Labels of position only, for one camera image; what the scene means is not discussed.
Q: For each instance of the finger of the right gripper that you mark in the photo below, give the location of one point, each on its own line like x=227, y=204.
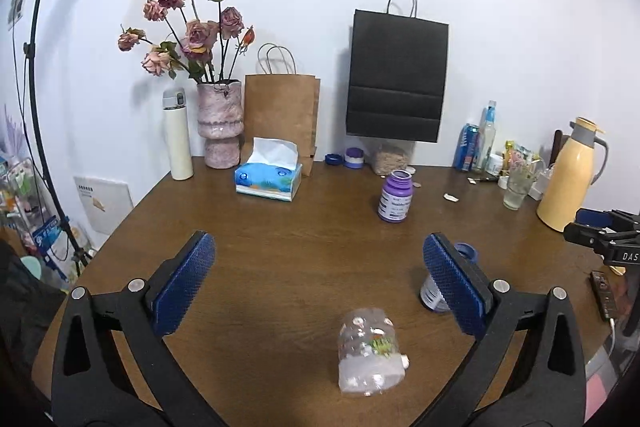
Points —
x=593, y=218

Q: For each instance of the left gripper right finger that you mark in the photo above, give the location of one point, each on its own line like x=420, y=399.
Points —
x=526, y=366

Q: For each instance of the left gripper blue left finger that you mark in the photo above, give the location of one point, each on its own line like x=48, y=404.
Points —
x=112, y=366

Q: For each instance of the blue plastic jar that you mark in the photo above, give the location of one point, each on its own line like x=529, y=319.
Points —
x=447, y=286

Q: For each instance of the clear patterned plastic cup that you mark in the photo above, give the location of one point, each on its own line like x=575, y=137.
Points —
x=369, y=358

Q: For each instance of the yellow thermos jug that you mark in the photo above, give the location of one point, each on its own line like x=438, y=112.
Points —
x=572, y=175

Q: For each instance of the black smartphone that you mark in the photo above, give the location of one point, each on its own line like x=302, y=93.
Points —
x=603, y=293

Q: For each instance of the snack packets pile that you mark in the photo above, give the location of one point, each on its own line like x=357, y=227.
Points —
x=517, y=155

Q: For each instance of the clear drinking glass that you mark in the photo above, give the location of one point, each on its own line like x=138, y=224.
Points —
x=519, y=183

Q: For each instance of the dark wooden chair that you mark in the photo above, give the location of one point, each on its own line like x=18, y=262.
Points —
x=559, y=139

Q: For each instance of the pink cloth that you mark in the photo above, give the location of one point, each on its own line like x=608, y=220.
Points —
x=597, y=392

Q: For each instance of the glass bottle blue label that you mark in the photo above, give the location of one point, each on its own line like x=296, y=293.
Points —
x=486, y=138

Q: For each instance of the purple supplement bottle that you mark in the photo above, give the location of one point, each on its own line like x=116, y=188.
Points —
x=396, y=196

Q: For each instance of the blue soda can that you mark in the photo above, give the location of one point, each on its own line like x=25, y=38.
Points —
x=466, y=146

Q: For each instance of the purple bottle cap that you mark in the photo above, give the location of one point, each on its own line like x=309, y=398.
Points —
x=354, y=158

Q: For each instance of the blue jar lid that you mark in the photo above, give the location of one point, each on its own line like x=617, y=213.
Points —
x=334, y=159

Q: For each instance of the cream thermos bottle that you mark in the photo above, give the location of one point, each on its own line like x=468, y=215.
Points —
x=177, y=134

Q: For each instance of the black paper bag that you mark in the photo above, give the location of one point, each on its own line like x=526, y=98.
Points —
x=397, y=76

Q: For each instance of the blue tissue box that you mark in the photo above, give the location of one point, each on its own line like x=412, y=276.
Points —
x=272, y=171

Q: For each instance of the brown paper bag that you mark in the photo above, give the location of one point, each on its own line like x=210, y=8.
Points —
x=281, y=104

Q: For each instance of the pink ceramic vase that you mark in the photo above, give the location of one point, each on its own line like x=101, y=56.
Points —
x=220, y=123

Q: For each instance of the dried pink roses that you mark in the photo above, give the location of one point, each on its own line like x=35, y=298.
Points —
x=207, y=50

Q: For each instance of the wire storage rack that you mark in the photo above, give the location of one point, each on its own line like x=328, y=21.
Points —
x=25, y=204

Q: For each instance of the white wall poster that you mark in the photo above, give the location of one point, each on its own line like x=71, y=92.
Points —
x=16, y=12

